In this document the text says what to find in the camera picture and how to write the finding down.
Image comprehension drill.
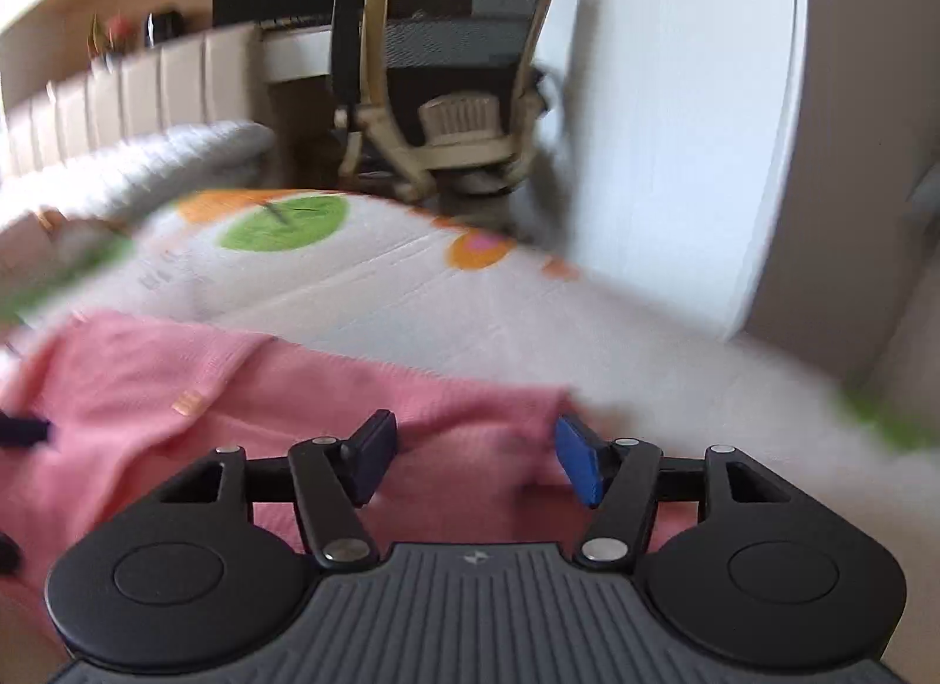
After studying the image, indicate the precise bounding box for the pink knit garment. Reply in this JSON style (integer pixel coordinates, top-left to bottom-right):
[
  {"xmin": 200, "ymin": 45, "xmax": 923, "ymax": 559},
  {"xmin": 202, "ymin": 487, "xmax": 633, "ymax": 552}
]
[{"xmin": 2, "ymin": 311, "xmax": 586, "ymax": 628}]

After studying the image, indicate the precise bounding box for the pink cardboard box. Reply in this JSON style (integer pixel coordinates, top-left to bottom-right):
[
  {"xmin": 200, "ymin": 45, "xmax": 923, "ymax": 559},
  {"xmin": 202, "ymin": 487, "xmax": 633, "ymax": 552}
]
[{"xmin": 0, "ymin": 210, "xmax": 70, "ymax": 270}]

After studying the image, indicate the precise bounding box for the colourful printed bed sheet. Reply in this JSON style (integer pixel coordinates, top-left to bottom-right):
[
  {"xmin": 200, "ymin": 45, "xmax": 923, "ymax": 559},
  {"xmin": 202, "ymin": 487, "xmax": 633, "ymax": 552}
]
[{"xmin": 13, "ymin": 190, "xmax": 938, "ymax": 682}]

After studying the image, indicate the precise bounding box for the potted flower plant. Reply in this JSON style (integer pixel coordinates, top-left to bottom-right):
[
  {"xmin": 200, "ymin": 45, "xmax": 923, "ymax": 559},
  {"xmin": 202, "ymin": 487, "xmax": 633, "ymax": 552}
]
[{"xmin": 86, "ymin": 14, "xmax": 139, "ymax": 59}]

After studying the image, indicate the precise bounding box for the beige mesh office chair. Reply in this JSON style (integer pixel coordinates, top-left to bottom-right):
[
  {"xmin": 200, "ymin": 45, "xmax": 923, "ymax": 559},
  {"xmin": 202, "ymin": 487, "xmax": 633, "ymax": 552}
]
[{"xmin": 330, "ymin": 0, "xmax": 553, "ymax": 203}]

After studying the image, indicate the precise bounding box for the beige padded headboard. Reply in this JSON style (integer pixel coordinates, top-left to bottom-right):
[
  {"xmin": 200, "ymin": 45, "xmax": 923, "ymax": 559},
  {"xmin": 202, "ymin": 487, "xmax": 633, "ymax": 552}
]
[{"xmin": 2, "ymin": 25, "xmax": 271, "ymax": 176}]

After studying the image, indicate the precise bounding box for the black round kettle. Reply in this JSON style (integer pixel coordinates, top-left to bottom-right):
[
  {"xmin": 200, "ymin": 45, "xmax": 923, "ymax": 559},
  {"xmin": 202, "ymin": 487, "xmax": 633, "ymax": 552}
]
[{"xmin": 143, "ymin": 8, "xmax": 186, "ymax": 49}]

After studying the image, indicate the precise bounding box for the white wardrobe door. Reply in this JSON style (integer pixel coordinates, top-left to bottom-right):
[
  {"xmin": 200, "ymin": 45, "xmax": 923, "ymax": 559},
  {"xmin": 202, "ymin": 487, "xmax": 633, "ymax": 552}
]
[{"xmin": 528, "ymin": 0, "xmax": 808, "ymax": 337}]

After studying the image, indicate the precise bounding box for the black keyboard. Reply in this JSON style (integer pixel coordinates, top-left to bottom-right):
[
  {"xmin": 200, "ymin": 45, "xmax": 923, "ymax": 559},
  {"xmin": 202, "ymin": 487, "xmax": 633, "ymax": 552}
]
[{"xmin": 258, "ymin": 12, "xmax": 331, "ymax": 33}]

